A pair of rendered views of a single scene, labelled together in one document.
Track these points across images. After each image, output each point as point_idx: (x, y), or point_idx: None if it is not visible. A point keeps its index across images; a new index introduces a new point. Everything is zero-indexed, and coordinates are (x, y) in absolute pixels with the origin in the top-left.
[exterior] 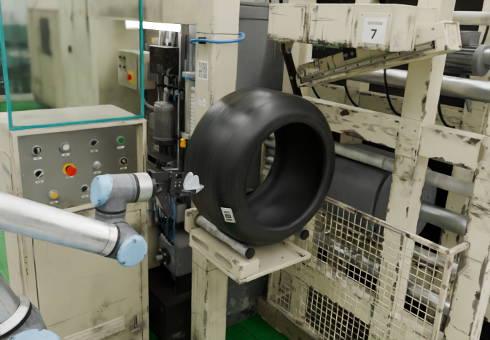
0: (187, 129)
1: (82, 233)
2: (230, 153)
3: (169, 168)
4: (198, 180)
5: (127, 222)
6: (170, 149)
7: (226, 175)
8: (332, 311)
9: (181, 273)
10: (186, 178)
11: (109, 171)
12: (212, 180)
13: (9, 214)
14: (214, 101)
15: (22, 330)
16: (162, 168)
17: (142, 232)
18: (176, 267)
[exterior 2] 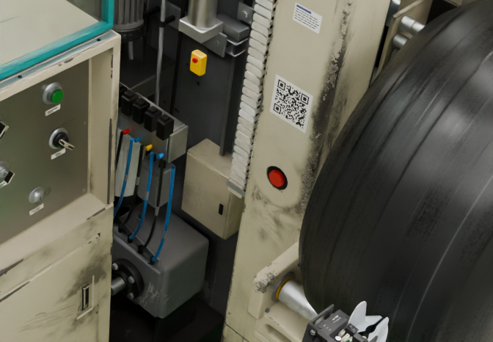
0: (200, 16)
1: None
2: (488, 272)
3: (323, 315)
4: (386, 325)
5: (75, 268)
6: (132, 42)
7: (467, 319)
8: None
9: (170, 312)
10: (352, 319)
11: (28, 172)
12: (424, 324)
13: None
14: (349, 27)
15: None
16: (311, 326)
17: (102, 274)
18: (161, 303)
